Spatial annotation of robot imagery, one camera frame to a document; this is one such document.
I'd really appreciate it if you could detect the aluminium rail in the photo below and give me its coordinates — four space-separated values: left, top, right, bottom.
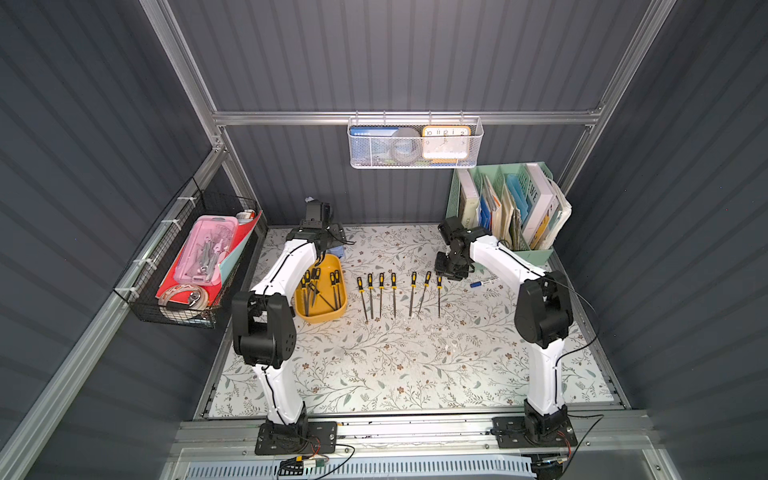
170 410 661 458

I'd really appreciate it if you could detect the grey tape roll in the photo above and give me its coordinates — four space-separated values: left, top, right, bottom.
390 127 422 165

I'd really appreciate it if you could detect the yellow white clock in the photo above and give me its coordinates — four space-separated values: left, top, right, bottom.
421 125 472 161

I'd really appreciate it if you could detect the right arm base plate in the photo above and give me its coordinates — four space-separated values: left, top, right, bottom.
489 416 578 449

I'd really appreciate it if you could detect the black wire basket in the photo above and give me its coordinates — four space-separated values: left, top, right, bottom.
114 182 261 329

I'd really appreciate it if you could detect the yellow storage box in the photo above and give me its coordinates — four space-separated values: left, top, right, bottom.
294 254 348 324

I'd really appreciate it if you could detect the white wire basket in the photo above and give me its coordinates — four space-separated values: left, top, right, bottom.
347 114 484 169

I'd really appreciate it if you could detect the white book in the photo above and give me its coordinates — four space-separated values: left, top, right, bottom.
523 163 559 250

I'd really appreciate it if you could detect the green file organizer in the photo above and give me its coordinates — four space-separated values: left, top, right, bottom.
445 163 554 267

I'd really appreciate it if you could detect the blue box in basket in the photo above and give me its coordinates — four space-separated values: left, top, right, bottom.
348 126 398 167

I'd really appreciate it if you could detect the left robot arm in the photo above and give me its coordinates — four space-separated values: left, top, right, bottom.
232 199 346 441

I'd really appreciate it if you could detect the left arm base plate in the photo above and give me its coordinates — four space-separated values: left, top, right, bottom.
254 421 338 456

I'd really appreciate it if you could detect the pink plastic case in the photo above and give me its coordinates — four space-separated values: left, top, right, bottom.
174 215 239 286

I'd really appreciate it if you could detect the red folder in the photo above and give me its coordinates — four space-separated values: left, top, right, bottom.
156 210 260 308

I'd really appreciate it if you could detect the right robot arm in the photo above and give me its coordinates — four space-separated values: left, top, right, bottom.
435 217 574 442

